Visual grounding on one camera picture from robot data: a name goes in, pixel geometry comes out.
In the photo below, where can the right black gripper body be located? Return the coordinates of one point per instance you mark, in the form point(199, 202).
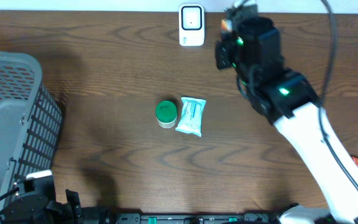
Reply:
point(227, 51)

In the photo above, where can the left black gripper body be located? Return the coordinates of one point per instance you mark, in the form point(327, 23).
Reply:
point(62, 211)

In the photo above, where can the teal wet wipes pack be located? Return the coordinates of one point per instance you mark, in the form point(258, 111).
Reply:
point(191, 116)

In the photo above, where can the green lid jar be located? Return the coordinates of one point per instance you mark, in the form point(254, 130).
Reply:
point(166, 114)

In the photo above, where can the orange Kleenex tissue pack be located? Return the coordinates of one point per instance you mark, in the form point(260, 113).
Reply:
point(226, 26)

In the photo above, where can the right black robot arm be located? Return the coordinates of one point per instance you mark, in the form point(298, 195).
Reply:
point(250, 44)

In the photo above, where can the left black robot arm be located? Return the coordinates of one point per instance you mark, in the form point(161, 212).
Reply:
point(23, 212)

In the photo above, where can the white barcode scanner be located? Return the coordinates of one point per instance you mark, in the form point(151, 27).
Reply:
point(191, 25)

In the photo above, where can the grey plastic mesh basket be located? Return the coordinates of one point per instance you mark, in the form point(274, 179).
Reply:
point(30, 120)

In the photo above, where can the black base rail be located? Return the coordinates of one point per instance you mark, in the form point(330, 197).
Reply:
point(136, 218)

